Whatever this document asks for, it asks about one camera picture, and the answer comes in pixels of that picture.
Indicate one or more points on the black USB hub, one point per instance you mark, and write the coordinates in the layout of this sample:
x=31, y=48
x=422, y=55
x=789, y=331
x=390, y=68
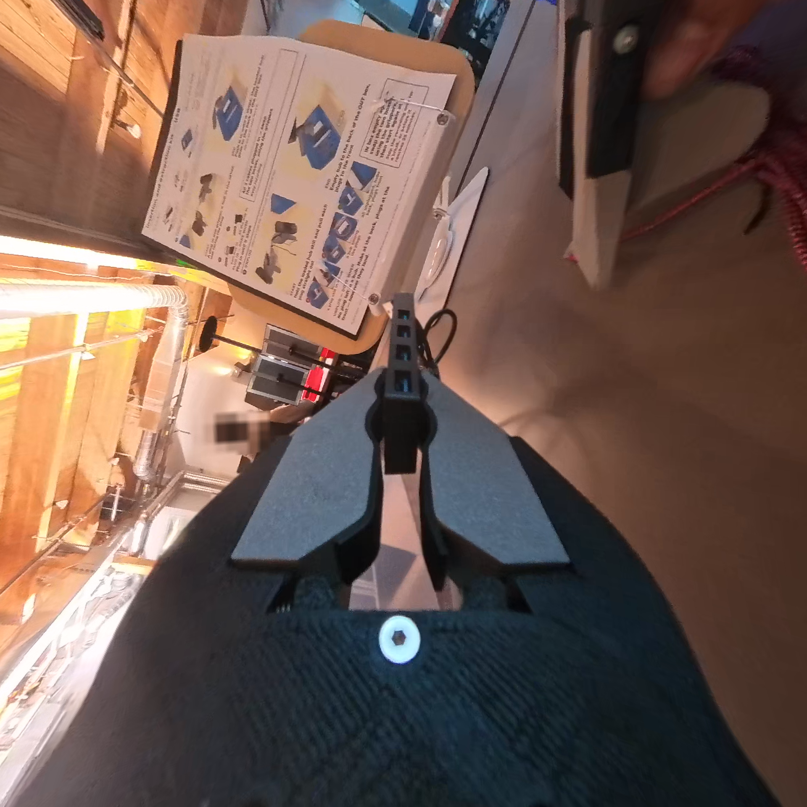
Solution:
x=398, y=384

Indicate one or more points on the grey panel on stand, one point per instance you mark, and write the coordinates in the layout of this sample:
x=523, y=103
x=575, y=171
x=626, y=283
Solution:
x=274, y=384
x=287, y=340

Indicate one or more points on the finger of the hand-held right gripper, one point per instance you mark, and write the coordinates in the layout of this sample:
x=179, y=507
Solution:
x=599, y=214

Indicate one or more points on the person's right hand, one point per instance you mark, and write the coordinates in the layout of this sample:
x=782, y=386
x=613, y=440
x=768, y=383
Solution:
x=687, y=44

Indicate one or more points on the white stand base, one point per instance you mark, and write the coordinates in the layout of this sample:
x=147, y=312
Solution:
x=463, y=208

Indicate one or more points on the printed instruction sheet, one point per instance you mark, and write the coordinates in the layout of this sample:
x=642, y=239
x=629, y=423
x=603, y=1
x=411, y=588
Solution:
x=284, y=157

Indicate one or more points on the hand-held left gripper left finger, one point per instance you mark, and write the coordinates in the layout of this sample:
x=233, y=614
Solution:
x=302, y=498

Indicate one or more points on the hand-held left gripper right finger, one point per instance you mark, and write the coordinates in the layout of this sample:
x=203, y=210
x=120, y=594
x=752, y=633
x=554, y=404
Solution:
x=498, y=498

